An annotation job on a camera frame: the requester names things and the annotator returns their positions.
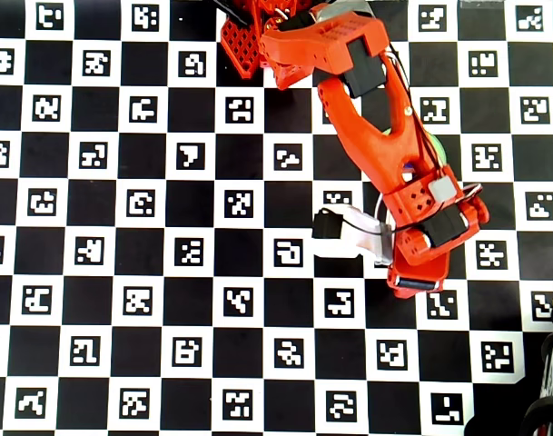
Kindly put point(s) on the black white marker checkerboard mat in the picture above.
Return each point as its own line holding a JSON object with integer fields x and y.
{"x": 140, "y": 318}

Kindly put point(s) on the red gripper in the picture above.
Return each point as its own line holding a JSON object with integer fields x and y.
{"x": 414, "y": 282}

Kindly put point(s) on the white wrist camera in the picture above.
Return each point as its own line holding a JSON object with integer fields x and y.
{"x": 348, "y": 231}

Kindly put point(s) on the black flexible coiled holder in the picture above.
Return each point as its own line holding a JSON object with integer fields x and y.
{"x": 547, "y": 363}

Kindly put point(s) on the small grey box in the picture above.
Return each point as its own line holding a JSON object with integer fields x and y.
{"x": 442, "y": 190}

